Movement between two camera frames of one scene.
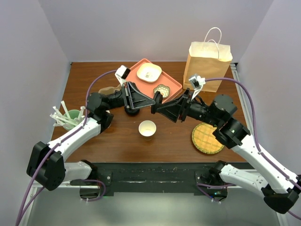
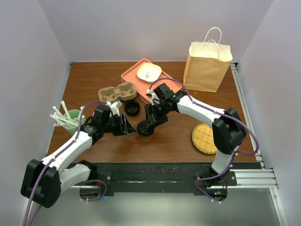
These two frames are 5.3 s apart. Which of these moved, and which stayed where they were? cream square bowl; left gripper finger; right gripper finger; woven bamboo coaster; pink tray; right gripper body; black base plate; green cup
Moved: right gripper finger; left gripper finger; right gripper body
Stayed: cream square bowl; black base plate; green cup; woven bamboo coaster; pink tray
